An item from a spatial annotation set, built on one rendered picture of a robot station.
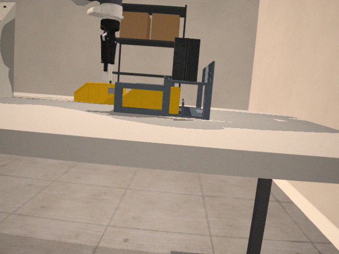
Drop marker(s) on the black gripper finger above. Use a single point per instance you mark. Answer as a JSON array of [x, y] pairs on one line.
[[112, 56], [105, 59]]

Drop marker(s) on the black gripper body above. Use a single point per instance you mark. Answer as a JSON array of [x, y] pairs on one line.
[[110, 26]]

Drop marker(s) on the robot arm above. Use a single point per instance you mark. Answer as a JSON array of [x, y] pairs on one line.
[[111, 9]]

